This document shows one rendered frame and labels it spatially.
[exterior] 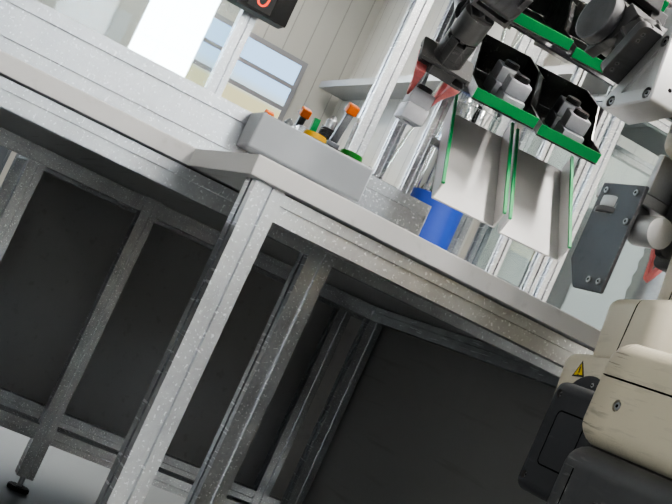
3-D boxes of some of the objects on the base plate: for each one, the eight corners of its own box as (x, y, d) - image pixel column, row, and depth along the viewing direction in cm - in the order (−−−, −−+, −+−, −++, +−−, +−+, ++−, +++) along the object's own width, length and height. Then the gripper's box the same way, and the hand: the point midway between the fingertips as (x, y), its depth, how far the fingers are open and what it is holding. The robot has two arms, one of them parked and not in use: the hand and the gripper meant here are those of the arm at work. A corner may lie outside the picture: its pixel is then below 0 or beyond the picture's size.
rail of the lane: (408, 259, 215) (434, 201, 216) (-91, 10, 184) (-59, -56, 185) (395, 256, 220) (421, 200, 221) (-92, 13, 189) (-61, -51, 190)
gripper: (437, 30, 213) (392, 94, 223) (488, 60, 215) (440, 122, 225) (441, 11, 218) (396, 75, 228) (491, 40, 220) (444, 102, 230)
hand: (421, 95), depth 226 cm, fingers closed on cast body, 4 cm apart
